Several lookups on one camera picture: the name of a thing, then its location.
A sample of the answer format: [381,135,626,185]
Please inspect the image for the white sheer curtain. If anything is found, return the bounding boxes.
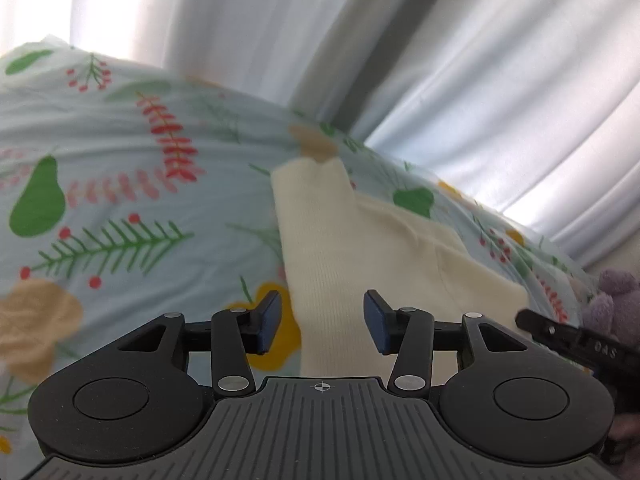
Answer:
[1,0,639,269]

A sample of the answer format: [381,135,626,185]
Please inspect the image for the purple plush toy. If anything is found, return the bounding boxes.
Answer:
[582,269,640,349]

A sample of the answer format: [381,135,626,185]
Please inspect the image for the cream knit sweater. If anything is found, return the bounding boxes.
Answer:
[271,158,529,379]

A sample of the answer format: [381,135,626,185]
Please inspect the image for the floral light blue bedsheet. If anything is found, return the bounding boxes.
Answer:
[1,42,596,479]

